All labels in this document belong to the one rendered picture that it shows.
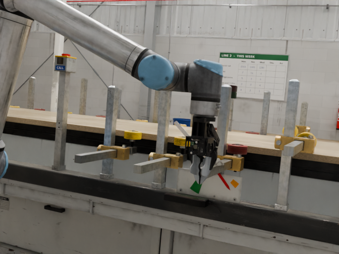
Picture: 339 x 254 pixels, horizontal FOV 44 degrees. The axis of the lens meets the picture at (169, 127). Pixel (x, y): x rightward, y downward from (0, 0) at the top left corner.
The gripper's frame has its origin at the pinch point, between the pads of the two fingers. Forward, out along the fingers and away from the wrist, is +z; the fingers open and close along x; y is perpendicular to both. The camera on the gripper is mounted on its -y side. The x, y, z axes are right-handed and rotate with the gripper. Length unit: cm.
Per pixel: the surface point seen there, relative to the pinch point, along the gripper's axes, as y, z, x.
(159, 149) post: -30.6, -3.5, -28.9
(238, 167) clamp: -29.8, -0.9, 4.5
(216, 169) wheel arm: -10.9, -2.3, 1.6
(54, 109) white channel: -127, -9, -161
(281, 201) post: -30.5, 9.4, 21.2
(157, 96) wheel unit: -140, -25, -84
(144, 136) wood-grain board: -50, -6, -46
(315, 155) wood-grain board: -50, -7, 30
